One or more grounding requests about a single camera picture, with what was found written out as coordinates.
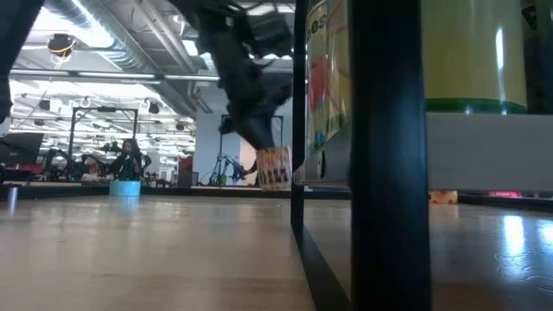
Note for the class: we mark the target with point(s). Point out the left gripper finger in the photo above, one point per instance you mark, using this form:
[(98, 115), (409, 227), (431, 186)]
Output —
[(268, 131), (248, 131)]

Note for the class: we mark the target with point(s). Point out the short blue can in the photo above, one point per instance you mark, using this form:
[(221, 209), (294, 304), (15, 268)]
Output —
[(125, 189)]

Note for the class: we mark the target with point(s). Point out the yellow carrots can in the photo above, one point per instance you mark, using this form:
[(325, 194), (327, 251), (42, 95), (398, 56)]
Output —
[(471, 56)]

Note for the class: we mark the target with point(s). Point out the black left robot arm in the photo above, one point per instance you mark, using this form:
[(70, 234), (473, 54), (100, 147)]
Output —
[(224, 43)]

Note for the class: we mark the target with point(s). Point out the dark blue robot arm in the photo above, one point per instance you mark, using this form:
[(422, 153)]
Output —
[(224, 166)]

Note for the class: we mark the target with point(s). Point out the dark cabinet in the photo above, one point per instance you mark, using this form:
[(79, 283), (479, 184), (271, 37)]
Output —
[(188, 179)]

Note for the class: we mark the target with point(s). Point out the person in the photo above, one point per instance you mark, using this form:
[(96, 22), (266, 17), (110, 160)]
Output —
[(126, 166)]

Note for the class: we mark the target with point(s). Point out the long light strip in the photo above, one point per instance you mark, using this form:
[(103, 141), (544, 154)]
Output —
[(116, 75)]

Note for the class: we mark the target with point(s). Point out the black monitor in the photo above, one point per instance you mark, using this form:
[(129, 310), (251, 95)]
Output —
[(21, 149)]

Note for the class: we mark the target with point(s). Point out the red object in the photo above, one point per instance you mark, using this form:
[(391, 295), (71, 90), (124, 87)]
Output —
[(504, 194)]

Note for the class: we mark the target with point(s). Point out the black frame shelf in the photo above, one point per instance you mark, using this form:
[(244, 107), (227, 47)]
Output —
[(389, 173)]

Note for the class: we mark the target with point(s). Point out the silver spiral air duct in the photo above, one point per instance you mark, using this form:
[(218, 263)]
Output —
[(121, 54)]

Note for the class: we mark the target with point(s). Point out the black aluminium table frame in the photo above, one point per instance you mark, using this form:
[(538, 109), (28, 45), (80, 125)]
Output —
[(65, 191)]

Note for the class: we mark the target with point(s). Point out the silver metal post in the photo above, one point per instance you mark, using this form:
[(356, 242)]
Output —
[(13, 198)]

